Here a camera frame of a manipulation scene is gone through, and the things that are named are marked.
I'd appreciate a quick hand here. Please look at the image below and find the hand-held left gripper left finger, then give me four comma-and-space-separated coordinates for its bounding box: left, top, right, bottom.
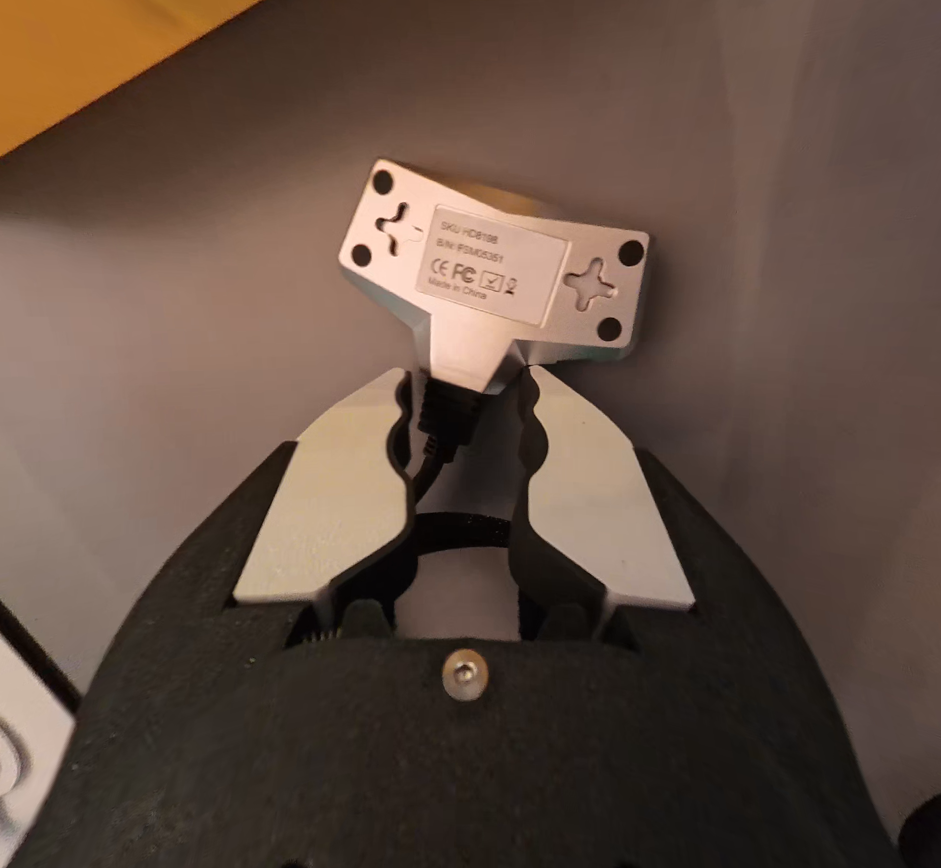
233, 367, 417, 607

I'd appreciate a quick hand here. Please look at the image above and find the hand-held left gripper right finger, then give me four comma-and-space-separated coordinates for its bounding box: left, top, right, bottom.
508, 364, 696, 612

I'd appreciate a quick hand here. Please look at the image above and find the silver port hub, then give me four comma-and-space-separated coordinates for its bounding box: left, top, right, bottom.
336, 157, 652, 397

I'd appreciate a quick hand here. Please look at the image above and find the yellow plastic bin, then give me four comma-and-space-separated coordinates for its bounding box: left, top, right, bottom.
0, 0, 380, 158

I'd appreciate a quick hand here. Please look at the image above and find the black mat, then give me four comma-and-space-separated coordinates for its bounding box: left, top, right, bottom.
0, 597, 85, 715

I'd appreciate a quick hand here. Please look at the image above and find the white stand base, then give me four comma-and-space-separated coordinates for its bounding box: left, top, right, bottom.
0, 633, 77, 847

